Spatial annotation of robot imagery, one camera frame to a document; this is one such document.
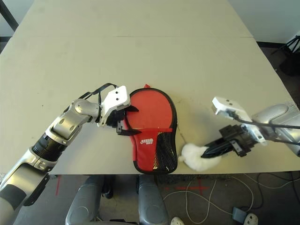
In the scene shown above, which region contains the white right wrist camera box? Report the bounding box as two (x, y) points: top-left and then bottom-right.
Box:
(211, 96), (268, 143)

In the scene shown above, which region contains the grey right robot leg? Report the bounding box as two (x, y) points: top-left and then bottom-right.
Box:
(138, 175), (169, 225)

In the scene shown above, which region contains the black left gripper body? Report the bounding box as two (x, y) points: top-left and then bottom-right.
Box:
(107, 109), (128, 129)

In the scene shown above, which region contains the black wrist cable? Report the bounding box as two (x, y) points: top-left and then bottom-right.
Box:
(78, 82), (118, 106)
(228, 110), (300, 143)

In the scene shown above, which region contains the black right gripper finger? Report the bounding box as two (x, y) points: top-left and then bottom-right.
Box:
(203, 140), (235, 153)
(201, 148), (237, 159)

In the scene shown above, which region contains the red black paddle case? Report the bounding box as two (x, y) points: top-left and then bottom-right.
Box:
(127, 83), (179, 174)

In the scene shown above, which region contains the grey left robot leg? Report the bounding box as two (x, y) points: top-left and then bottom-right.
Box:
(65, 175), (111, 225)

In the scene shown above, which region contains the grey robot leg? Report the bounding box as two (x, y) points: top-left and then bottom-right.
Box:
(138, 175), (169, 225)
(65, 175), (111, 225)

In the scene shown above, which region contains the grey foot pedal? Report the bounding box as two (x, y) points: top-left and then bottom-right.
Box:
(232, 206), (247, 220)

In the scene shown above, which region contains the black tripod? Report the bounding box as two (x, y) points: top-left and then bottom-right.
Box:
(271, 35), (300, 56)

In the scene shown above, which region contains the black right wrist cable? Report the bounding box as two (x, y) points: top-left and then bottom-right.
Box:
(228, 110), (300, 143)

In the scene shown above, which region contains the black bin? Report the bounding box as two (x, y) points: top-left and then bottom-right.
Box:
(280, 52), (300, 75)

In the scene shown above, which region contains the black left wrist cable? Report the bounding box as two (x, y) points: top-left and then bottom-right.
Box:
(78, 82), (118, 106)

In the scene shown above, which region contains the black metal frame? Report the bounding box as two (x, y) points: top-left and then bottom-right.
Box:
(0, 4), (19, 31)

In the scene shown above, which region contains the white floor cable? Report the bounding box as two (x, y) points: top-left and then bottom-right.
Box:
(164, 175), (255, 223)

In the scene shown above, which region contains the white plastic bag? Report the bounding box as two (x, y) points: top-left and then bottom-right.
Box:
(178, 142), (223, 172)

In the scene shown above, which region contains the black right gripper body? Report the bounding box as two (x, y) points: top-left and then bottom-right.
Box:
(219, 125), (255, 158)

